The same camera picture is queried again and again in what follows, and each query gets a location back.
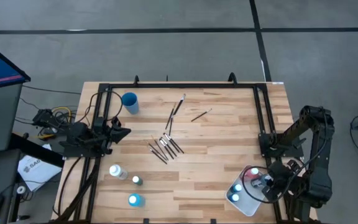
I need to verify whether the short black paintbrush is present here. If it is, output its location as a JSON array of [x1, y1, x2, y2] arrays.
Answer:
[[190, 108, 213, 123]]

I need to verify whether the black metal table frame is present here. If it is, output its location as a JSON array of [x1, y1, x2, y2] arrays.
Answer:
[[52, 72, 319, 224]]

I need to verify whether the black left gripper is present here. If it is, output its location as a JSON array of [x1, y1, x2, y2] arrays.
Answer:
[[103, 123, 132, 151]]

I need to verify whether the blue plastic cup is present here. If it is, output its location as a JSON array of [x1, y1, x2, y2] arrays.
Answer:
[[121, 92, 140, 115]]

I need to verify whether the thin black paintbrush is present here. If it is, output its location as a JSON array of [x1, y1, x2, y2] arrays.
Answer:
[[168, 114, 175, 137], [144, 140, 163, 157], [149, 147, 168, 165]]

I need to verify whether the white paint bottle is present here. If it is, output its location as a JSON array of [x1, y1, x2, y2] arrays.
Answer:
[[109, 164, 129, 180]]

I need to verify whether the thin paintbrush wooden tip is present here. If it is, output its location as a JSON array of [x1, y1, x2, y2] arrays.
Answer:
[[165, 103, 177, 131], [150, 134, 170, 161]]

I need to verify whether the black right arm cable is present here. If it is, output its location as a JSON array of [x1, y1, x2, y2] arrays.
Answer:
[[242, 107, 326, 205]]

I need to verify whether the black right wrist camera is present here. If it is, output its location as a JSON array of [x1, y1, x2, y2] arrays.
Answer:
[[287, 159, 304, 175]]

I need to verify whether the white plastic tray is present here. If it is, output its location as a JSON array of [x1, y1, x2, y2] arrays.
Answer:
[[224, 164, 273, 218]]

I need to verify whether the white paper sheet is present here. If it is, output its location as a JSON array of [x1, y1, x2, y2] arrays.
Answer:
[[17, 143, 63, 192]]

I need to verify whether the red paint bottle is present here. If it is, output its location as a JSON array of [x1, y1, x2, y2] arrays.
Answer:
[[244, 167, 260, 184]]

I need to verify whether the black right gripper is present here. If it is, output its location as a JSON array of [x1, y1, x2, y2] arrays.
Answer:
[[253, 161, 295, 202]]

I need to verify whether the large light-blue paint bottle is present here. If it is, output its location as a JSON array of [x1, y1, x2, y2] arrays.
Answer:
[[128, 193, 145, 208]]

